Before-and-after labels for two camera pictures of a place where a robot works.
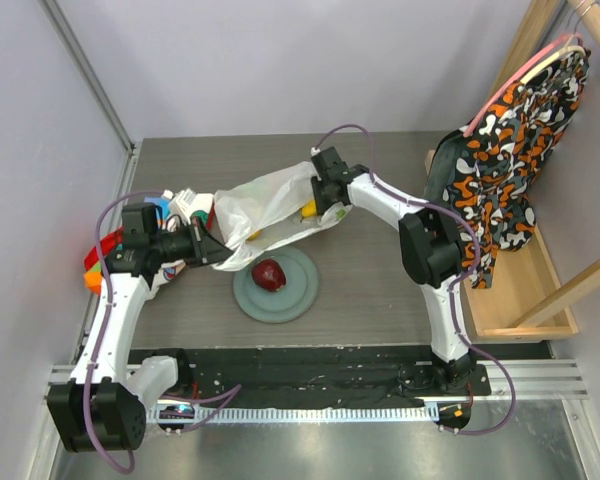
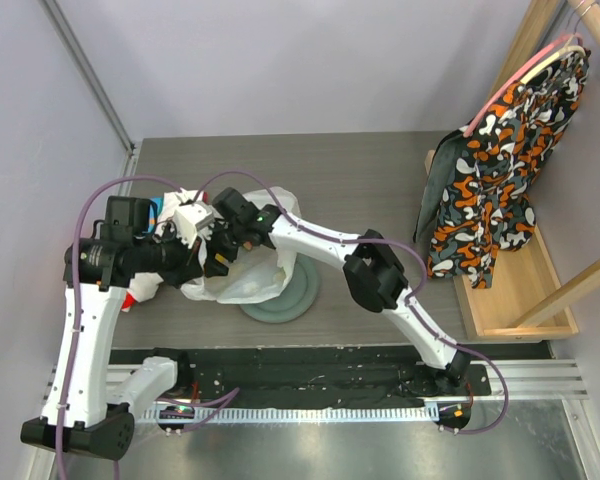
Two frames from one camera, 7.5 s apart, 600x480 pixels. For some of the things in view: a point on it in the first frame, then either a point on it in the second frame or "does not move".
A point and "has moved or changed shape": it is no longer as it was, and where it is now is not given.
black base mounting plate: x=407 y=376 does not move
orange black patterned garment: x=491 y=172 does not move
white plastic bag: x=259 y=212 has moved or changed shape
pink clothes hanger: x=540 y=55 does not move
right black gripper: x=318 y=190 → x=219 y=245
